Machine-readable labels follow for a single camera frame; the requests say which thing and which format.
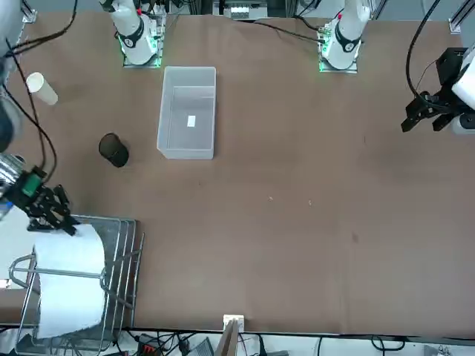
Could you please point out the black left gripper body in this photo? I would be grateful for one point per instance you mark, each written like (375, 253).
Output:
(451, 68)

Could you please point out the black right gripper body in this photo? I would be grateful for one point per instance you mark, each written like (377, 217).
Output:
(31, 194)

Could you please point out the white A4 paper sheet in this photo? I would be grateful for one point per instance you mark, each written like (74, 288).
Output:
(70, 282)

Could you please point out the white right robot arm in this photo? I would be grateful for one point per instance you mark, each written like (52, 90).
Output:
(135, 37)

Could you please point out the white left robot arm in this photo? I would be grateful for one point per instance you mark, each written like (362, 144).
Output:
(347, 33)

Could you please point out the silver mesh file organizer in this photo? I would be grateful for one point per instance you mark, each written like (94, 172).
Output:
(118, 267)

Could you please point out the flat white board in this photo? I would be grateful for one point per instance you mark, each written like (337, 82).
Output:
(15, 252)

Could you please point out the black mesh pen cup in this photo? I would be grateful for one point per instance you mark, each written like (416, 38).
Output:
(115, 152)

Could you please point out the white paper cup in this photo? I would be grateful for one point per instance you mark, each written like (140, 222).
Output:
(41, 89)

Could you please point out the small white label in bin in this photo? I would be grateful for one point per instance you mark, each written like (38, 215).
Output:
(192, 121)

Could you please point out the translucent plastic bin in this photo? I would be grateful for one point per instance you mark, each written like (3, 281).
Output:
(187, 111)

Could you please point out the black power adapter with red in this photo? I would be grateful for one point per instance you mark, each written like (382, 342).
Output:
(147, 346)

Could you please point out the grey foot pedal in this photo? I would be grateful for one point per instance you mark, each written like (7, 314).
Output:
(202, 349)

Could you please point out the brown cardboard panel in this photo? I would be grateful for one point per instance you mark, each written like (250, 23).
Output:
(228, 341)

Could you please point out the aluminium frame profile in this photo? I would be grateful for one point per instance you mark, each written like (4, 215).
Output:
(458, 18)
(29, 10)

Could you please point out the white wall socket block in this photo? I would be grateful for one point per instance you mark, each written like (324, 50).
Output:
(234, 319)

